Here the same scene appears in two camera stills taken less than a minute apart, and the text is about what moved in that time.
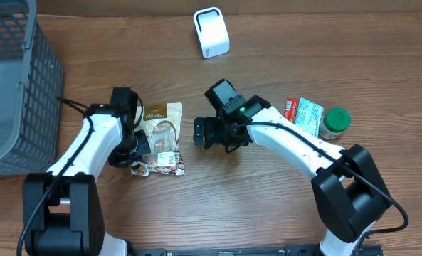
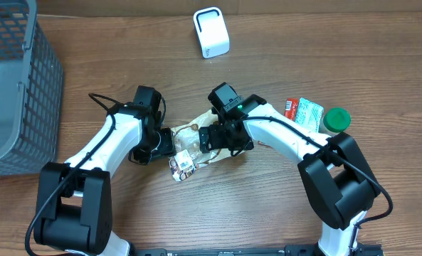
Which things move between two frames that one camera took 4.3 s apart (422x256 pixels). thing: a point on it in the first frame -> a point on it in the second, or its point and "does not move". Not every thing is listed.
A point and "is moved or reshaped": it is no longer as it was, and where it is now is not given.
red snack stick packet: x=290 y=109 does not move
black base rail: x=367 y=249 does not move
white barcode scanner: x=213 y=31 does not move
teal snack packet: x=309 y=116 does not move
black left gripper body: x=142 y=146 -> x=166 y=144
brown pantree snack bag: x=161 y=124 is moved or reshaped
